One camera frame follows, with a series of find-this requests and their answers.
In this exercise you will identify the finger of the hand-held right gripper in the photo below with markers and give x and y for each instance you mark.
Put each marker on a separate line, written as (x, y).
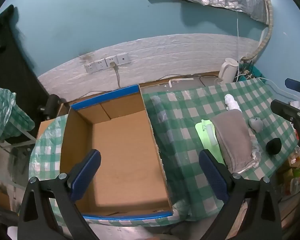
(293, 83)
(282, 107)

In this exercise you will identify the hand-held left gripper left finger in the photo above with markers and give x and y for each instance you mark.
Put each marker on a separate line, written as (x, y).
(86, 175)

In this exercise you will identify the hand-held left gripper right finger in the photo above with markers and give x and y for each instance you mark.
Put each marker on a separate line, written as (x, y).
(213, 177)

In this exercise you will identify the grey sock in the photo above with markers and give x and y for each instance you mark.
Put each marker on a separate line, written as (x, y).
(256, 124)

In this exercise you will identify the blue-edged cardboard box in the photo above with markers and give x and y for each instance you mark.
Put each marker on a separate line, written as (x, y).
(120, 155)

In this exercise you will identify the black sock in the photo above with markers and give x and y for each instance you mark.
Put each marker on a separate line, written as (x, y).
(273, 146)

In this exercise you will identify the light green cloth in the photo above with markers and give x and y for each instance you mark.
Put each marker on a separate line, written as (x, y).
(206, 136)

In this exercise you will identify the grey towel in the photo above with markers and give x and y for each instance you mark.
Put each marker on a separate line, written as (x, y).
(235, 137)

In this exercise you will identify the white patterned cloth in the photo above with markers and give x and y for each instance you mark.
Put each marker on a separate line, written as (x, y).
(255, 152)

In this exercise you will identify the white sock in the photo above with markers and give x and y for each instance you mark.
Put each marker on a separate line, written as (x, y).
(232, 102)

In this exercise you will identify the teal plastic bin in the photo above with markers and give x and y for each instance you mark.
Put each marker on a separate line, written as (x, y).
(257, 72)

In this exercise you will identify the power strip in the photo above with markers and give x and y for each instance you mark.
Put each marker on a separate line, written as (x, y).
(246, 73)

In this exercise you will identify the green checkered tablecloth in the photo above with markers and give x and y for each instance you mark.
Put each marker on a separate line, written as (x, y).
(185, 130)

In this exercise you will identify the brown cardboard sheet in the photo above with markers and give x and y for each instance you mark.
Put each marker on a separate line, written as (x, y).
(43, 127)

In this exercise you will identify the white electric kettle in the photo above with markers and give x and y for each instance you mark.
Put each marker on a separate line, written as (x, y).
(227, 72)

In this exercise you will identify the colourful packaged goods pile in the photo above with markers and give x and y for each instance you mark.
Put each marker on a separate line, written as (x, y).
(293, 172)

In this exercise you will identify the black dumbbell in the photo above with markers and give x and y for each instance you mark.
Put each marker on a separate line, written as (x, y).
(51, 105)

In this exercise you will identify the green checkered plastic sheet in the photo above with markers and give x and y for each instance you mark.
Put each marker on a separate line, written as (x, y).
(5, 115)

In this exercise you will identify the white plastic strip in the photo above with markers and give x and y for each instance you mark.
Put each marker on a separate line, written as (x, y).
(181, 80)

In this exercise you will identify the black hanging cloth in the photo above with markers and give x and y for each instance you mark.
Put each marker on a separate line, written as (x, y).
(12, 55)

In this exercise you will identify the metal frame rack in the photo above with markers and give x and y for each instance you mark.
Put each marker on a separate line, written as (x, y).
(17, 143)

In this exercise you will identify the white wall socket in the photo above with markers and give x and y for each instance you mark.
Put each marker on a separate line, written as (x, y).
(123, 58)
(90, 67)
(100, 65)
(109, 60)

